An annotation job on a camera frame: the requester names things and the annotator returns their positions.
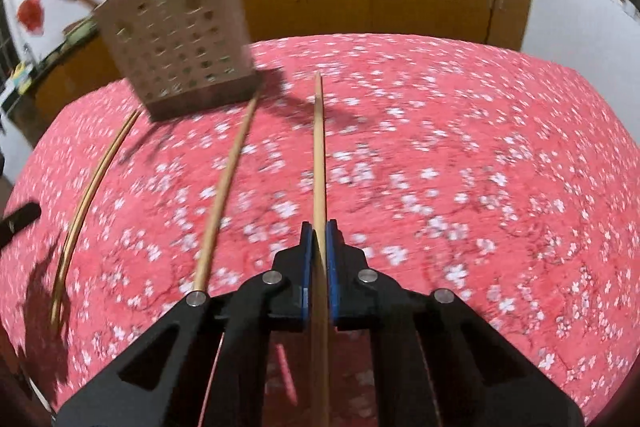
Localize green plastic basin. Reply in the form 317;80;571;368
65;19;99;46

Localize beige perforated chopstick holder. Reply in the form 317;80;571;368
92;0;261;122

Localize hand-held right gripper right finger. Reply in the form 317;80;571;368
325;221;583;427

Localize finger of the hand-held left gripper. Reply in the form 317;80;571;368
0;202;42;249

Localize yellow detergent bottle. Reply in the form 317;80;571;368
11;62;34;96

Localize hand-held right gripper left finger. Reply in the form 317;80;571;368
55;223;315;427

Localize wooden base cabinets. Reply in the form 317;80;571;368
22;0;539;124

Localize red floral tablecloth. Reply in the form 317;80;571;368
0;34;640;427

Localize hanging red plastic bag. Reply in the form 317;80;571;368
17;0;46;33

